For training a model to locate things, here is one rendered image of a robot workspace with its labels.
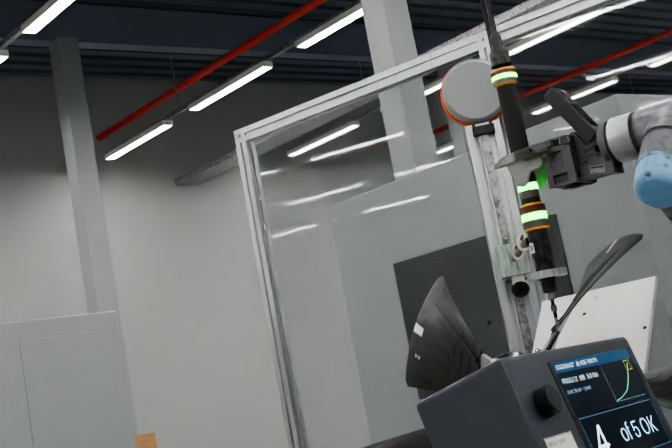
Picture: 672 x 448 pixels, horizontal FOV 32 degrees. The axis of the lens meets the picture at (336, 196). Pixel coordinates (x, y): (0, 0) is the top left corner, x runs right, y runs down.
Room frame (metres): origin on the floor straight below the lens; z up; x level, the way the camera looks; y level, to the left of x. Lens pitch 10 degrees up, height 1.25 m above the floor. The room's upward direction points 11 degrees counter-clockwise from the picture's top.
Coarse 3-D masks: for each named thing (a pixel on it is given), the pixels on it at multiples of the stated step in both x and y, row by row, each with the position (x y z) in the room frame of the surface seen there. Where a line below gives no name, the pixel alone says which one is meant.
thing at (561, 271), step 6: (528, 240) 1.98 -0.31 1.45; (528, 246) 1.99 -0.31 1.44; (534, 264) 1.98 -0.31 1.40; (534, 270) 2.00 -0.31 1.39; (546, 270) 1.92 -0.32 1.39; (552, 270) 1.92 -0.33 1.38; (558, 270) 1.93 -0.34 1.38; (564, 270) 1.94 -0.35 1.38; (528, 276) 1.95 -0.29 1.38; (534, 276) 1.93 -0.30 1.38; (540, 276) 1.93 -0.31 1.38; (546, 276) 1.93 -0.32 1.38; (552, 276) 1.94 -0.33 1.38; (558, 276) 1.97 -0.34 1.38
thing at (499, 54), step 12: (492, 36) 1.95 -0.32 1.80; (504, 48) 1.95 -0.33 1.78; (492, 60) 1.95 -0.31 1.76; (504, 60) 1.94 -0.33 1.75; (540, 240) 1.94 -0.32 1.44; (540, 252) 1.94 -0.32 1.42; (552, 252) 1.95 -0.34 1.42; (540, 264) 1.95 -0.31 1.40; (552, 264) 1.95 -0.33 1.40; (552, 288) 1.95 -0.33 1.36
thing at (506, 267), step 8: (496, 248) 2.54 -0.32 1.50; (504, 248) 2.53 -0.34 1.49; (496, 256) 2.57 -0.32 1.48; (504, 256) 2.53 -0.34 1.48; (528, 256) 2.53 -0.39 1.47; (504, 264) 2.53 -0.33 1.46; (512, 264) 2.53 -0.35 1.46; (520, 264) 2.53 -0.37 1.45; (528, 264) 2.53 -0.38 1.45; (504, 272) 2.53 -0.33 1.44; (512, 272) 2.53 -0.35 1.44; (520, 272) 2.53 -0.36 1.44; (528, 272) 2.53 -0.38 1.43
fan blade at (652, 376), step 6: (666, 366) 1.91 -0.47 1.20; (648, 372) 1.91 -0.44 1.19; (654, 372) 1.88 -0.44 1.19; (660, 372) 1.86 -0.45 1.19; (666, 372) 1.84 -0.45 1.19; (648, 378) 1.84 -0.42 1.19; (654, 378) 1.83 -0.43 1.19; (660, 378) 1.82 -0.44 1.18; (666, 378) 1.81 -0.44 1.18; (654, 384) 1.81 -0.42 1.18; (660, 384) 1.80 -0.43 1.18; (666, 384) 1.79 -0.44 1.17; (654, 390) 1.79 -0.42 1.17; (660, 390) 1.78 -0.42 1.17; (666, 390) 1.78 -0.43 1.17; (660, 396) 1.77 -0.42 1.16; (666, 396) 1.76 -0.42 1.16; (660, 402) 1.75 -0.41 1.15; (666, 402) 1.75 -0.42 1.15
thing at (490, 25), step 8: (480, 0) 2.03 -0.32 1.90; (488, 0) 1.96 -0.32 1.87; (488, 8) 1.96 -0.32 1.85; (488, 16) 1.96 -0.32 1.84; (488, 24) 2.04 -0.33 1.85; (488, 32) 2.04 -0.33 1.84; (488, 40) 2.04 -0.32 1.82; (520, 240) 2.26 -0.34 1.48; (512, 248) 2.43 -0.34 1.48; (520, 248) 2.26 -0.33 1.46; (528, 248) 2.26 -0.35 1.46; (520, 256) 2.43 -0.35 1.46
